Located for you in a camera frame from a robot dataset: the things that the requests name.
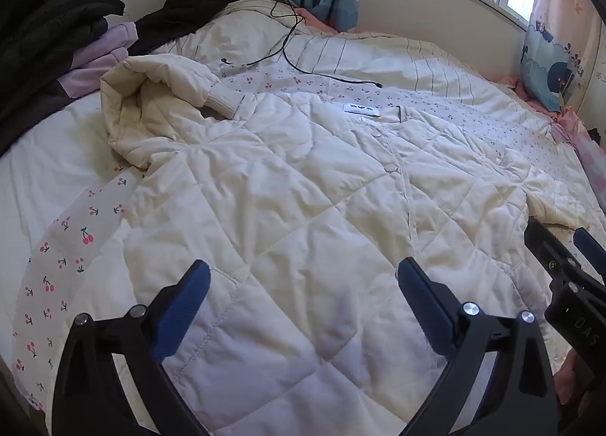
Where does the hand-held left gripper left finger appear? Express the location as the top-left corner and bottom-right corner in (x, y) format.
(51, 260), (211, 436)

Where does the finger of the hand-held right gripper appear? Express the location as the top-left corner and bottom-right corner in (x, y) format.
(525, 218), (576, 283)
(573, 228), (606, 283)

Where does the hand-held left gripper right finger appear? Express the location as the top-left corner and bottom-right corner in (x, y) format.
(397, 256), (559, 436)

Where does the cream quilted jacket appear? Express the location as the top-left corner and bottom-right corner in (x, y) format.
(99, 55), (592, 436)

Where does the person's right hand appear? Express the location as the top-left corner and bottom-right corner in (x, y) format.
(556, 351), (586, 422)

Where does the pink bed sheet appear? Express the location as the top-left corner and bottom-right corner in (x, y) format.
(515, 75), (606, 193)

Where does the cherry print bed blanket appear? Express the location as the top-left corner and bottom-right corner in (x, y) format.
(0, 0), (603, 423)

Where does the pink whale print curtain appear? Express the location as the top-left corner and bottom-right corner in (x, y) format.
(520, 0), (606, 113)

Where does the purple garment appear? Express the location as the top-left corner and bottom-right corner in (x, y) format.
(56, 22), (139, 99)

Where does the black coat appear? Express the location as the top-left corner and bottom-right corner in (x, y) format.
(133, 0), (286, 56)

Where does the black fleece clothing pile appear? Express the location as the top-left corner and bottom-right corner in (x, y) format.
(0, 0), (127, 103)

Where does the black charging cable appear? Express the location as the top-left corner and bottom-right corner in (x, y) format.
(269, 0), (384, 89)
(220, 5), (305, 66)

